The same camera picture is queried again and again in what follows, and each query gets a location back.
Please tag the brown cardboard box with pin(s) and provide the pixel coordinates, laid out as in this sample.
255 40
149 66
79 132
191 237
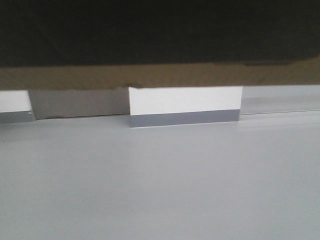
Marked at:
106 44

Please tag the white grey centre block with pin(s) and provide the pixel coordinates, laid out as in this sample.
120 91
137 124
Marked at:
169 106

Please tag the white grey block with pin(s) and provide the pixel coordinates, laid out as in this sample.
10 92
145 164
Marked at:
15 107
169 106

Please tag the white grey left block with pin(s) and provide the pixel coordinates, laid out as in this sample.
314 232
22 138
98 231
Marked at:
15 107

